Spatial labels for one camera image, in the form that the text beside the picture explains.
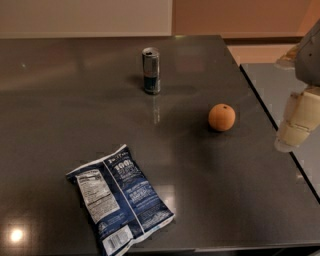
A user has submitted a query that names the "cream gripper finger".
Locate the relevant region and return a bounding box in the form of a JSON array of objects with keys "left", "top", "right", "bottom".
[{"left": 274, "top": 87, "right": 320, "bottom": 152}]

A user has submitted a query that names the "blue chip bag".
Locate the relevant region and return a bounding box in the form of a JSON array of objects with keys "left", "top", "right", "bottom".
[{"left": 66, "top": 145, "right": 174, "bottom": 256}]

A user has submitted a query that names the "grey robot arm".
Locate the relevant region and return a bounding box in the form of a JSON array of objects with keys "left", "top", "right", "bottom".
[{"left": 274, "top": 20, "right": 320, "bottom": 152}]

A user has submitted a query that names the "redbull can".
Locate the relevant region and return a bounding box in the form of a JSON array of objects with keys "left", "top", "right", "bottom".
[{"left": 142, "top": 47, "right": 161, "bottom": 95}]

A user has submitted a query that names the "grey side table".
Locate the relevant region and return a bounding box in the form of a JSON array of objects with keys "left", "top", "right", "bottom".
[{"left": 239, "top": 62, "right": 320, "bottom": 204}]

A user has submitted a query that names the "orange fruit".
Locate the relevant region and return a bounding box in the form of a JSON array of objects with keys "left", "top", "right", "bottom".
[{"left": 208, "top": 104, "right": 236, "bottom": 132}]

